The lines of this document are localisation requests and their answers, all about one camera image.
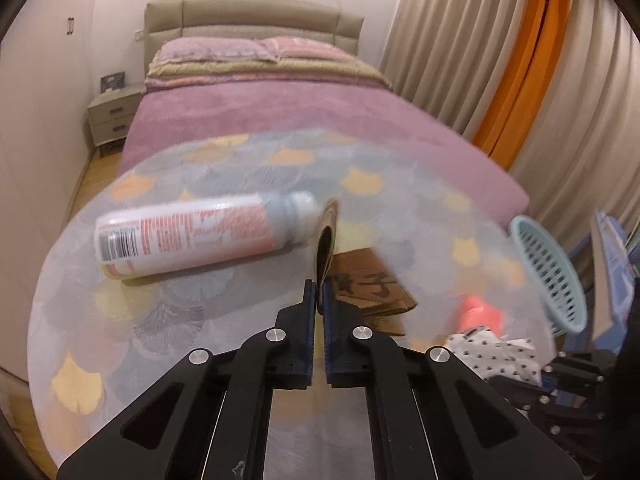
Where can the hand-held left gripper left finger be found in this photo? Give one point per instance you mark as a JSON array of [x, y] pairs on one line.
[[309, 320]]

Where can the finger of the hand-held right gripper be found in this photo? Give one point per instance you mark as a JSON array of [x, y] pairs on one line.
[[550, 410], [580, 367]]

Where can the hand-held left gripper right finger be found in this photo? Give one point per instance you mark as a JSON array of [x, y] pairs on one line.
[[330, 320]]

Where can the brown paper bag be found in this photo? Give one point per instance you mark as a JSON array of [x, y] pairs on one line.
[[375, 292]]

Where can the white dotted cloth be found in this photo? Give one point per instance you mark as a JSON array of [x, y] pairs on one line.
[[495, 355]]

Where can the teal plastic mesh basket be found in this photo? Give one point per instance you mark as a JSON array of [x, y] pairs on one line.
[[550, 270]]

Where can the orange and white bottle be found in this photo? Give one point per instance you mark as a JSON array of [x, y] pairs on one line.
[[200, 232]]

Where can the red playing card box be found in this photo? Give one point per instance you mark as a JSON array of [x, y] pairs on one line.
[[480, 312]]

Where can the purple bed blanket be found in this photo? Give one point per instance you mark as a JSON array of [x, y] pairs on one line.
[[300, 110]]

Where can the beige curtain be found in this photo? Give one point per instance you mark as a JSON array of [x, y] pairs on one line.
[[450, 35], [590, 135]]

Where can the beige folded quilt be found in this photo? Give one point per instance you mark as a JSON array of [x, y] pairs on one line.
[[300, 70]]

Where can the pink patterned pillow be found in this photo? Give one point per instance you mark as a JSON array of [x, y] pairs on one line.
[[305, 46]]

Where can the beige nightstand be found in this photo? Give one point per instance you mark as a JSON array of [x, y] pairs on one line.
[[112, 117]]

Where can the purple patterned pillow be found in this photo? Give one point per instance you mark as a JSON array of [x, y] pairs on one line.
[[215, 49]]

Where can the beige padded headboard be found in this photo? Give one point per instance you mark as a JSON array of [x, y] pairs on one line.
[[250, 15]]

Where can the orange curtain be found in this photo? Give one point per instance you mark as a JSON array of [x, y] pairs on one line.
[[530, 60]]

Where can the small dark picture frame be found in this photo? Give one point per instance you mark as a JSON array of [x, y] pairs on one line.
[[113, 81]]

